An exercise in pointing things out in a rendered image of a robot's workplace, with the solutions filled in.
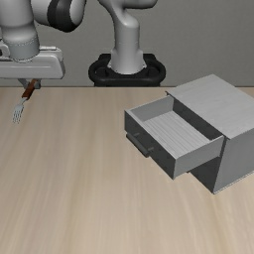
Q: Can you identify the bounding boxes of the brown handled silver fork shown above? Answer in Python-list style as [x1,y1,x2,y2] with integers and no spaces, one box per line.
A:
[12,78,39,124]

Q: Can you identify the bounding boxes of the grey cabinet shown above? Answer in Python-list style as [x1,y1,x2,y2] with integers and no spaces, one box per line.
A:
[166,73,254,195]

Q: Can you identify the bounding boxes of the grey open drawer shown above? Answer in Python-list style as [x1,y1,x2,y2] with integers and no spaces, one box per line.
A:
[124,94,225,181]

